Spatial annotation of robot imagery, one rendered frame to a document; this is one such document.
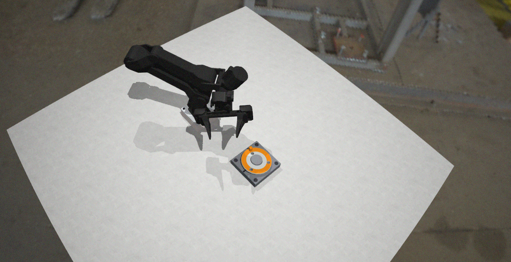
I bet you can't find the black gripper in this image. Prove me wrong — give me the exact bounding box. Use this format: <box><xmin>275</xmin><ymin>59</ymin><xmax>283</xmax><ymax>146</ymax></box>
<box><xmin>193</xmin><ymin>101</ymin><xmax>253</xmax><ymax>140</ymax></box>

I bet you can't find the orange round plate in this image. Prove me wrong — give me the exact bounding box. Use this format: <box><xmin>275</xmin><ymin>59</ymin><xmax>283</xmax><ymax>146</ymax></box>
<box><xmin>241</xmin><ymin>146</ymin><xmax>272</xmax><ymax>175</ymax></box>

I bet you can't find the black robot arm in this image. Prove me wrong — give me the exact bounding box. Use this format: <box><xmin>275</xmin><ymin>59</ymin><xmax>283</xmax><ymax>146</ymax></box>
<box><xmin>124</xmin><ymin>44</ymin><xmax>248</xmax><ymax>115</ymax></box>

